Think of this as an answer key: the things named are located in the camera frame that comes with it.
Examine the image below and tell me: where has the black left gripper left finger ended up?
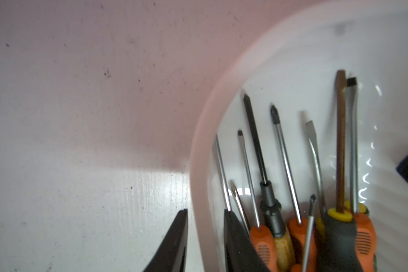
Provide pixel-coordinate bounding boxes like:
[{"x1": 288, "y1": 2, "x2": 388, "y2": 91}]
[{"x1": 144, "y1": 209, "x2": 188, "y2": 272}]

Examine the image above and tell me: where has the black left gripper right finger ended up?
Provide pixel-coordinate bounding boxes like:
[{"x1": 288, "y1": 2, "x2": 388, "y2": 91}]
[{"x1": 223, "y1": 210, "x2": 269, "y2": 272}]

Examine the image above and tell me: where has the orange phillips screwdriver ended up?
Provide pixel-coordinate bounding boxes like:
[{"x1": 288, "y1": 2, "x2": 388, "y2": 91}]
[{"x1": 270, "y1": 105, "x2": 317, "y2": 272}]

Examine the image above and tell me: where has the small black orange screwdriver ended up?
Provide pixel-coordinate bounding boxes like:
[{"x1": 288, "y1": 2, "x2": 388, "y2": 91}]
[{"x1": 289, "y1": 194, "x2": 317, "y2": 272}]

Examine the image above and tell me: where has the orange flathead screwdriver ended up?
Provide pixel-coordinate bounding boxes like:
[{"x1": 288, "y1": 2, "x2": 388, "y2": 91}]
[{"x1": 345, "y1": 77, "x2": 377, "y2": 272}]

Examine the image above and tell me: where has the black yellow-collar brown-shaft screwdriver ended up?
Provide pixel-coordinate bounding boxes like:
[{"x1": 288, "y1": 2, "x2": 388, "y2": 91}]
[{"x1": 318, "y1": 69, "x2": 362, "y2": 272}]

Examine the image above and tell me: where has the white plastic storage box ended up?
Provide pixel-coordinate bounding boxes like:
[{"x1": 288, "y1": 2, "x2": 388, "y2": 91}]
[{"x1": 190, "y1": 1, "x2": 408, "y2": 272}]

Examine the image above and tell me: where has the yellow black-shaft screwdriver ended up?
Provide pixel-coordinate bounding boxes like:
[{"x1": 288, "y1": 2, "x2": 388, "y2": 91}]
[{"x1": 243, "y1": 94, "x2": 296, "y2": 272}]

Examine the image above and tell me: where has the black thin-shaft screwdriver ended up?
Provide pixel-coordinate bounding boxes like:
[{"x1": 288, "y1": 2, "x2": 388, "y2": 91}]
[{"x1": 214, "y1": 134, "x2": 232, "y2": 211}]

